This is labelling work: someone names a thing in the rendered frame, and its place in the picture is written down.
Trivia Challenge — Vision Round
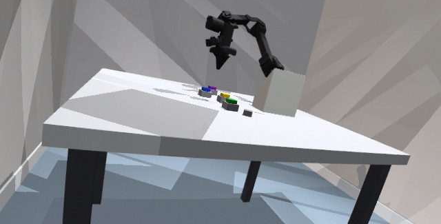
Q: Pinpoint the blue button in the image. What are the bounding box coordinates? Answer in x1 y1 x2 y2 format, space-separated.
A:
198 87 212 98

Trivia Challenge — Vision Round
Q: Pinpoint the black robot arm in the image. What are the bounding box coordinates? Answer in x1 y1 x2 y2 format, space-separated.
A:
205 10 285 77

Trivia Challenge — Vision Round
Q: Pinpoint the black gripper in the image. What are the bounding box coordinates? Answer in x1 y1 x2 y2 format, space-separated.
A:
209 34 237 70

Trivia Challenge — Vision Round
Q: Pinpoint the green button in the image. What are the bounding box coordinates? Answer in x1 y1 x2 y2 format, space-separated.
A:
221 98 239 112

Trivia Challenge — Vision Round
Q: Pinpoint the yellow button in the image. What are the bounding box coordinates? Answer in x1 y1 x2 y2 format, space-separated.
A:
216 92 230 103

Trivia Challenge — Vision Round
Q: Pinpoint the purple button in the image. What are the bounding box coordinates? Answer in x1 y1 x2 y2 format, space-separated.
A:
208 85 218 96

